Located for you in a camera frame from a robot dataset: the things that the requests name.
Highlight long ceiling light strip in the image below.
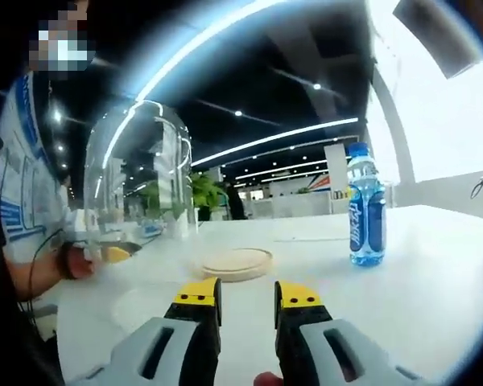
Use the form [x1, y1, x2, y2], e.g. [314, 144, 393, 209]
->
[134, 0, 295, 104]
[190, 117, 360, 167]

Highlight dark wristband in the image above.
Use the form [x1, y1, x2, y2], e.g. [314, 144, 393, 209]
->
[56, 240, 76, 281]

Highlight person's left hand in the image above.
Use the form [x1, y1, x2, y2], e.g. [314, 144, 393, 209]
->
[68, 245, 97, 280]

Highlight clear glass dome cover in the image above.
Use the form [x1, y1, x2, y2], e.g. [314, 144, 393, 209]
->
[82, 100, 200, 265]

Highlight person's right hand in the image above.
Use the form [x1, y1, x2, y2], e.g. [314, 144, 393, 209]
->
[254, 372, 285, 386]

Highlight thin black cable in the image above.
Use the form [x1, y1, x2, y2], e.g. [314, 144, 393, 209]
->
[17, 226, 66, 323]

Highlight red blue wall banner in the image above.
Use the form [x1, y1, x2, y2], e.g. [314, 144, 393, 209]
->
[305, 173, 332, 191]

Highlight blue Mizone drink bottle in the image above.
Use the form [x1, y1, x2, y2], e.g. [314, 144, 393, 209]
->
[346, 141, 388, 269]

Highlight potted green plant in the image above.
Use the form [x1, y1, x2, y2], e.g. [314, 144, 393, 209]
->
[138, 171, 227, 239]

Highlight round wooden base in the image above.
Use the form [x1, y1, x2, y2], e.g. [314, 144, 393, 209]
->
[191, 247, 275, 285]

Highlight black monitor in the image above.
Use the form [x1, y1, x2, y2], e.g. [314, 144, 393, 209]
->
[392, 0, 483, 80]

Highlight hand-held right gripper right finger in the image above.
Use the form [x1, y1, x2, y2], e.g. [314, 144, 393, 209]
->
[274, 280, 426, 386]

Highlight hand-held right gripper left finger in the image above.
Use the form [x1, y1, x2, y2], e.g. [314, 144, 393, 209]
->
[70, 276, 223, 386]

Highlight person's clothed torso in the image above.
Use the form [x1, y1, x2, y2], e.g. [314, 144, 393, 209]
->
[0, 73, 80, 267]

